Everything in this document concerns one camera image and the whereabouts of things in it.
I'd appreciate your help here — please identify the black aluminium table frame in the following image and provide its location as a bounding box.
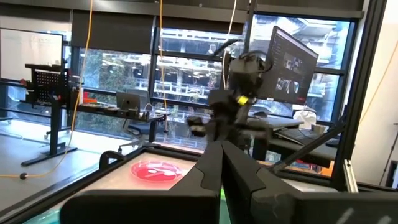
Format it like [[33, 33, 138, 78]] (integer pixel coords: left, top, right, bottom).
[[0, 0, 389, 224]]

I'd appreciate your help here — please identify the black computer monitor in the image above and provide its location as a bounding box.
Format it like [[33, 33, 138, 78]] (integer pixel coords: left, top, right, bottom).
[[257, 26, 320, 106]]

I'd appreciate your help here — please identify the black standing desk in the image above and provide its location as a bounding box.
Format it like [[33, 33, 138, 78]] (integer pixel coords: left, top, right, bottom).
[[0, 77, 168, 167]]

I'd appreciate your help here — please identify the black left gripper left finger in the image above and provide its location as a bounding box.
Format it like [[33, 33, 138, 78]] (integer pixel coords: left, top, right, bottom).
[[59, 141, 224, 224]]

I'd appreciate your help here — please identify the black computer desk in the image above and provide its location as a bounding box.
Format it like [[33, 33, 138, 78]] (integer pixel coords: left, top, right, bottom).
[[248, 117, 341, 170]]

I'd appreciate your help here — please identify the cream cable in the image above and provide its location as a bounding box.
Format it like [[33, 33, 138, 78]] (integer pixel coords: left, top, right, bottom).
[[221, 0, 238, 90]]

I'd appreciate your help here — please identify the yellow cable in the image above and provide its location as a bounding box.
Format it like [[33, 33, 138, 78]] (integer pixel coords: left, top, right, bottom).
[[158, 0, 169, 133], [360, 40, 398, 122], [0, 0, 94, 180]]

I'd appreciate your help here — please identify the silver aluminium bracket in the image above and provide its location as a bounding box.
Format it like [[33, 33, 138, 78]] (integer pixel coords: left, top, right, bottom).
[[343, 159, 359, 194]]

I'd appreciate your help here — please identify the black perforated panel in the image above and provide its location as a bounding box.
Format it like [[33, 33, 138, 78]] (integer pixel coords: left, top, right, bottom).
[[24, 63, 71, 105]]

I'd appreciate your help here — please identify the grey laptop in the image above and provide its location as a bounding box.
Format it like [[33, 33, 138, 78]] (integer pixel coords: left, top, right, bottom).
[[116, 91, 142, 112]]

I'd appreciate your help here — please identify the black frame clamp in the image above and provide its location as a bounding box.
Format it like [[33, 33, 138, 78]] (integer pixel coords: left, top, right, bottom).
[[99, 150, 126, 170]]

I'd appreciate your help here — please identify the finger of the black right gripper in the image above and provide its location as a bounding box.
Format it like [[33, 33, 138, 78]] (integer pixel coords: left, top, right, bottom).
[[213, 124, 229, 146], [223, 124, 249, 151]]

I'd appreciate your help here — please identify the red translucent plastic plate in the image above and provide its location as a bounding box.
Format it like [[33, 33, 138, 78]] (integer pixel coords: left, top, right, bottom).
[[130, 159, 183, 184]]

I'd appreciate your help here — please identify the office chair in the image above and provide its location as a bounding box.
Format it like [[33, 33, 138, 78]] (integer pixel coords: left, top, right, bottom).
[[118, 88, 164, 154]]

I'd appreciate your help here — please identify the black keyboard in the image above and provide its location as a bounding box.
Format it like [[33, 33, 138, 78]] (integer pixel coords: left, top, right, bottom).
[[275, 127, 332, 147]]

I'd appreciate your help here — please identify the large dark green plate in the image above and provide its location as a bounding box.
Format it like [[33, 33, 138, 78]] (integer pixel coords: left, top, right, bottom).
[[219, 188, 231, 224]]

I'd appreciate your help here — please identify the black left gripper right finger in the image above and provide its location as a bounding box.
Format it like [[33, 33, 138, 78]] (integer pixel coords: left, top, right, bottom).
[[221, 141, 398, 224]]

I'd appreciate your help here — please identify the white bag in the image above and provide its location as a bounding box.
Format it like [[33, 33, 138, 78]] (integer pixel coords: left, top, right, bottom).
[[292, 107, 318, 130]]

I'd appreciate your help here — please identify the whiteboard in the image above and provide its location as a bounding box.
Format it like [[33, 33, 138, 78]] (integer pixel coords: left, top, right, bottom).
[[0, 27, 65, 82]]

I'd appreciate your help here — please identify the teal translucent plastic plate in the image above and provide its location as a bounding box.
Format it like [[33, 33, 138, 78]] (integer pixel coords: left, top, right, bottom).
[[23, 207, 62, 224]]

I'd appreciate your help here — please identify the dark roller blind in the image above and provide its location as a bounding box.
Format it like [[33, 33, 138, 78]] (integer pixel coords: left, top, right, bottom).
[[71, 11, 155, 54]]

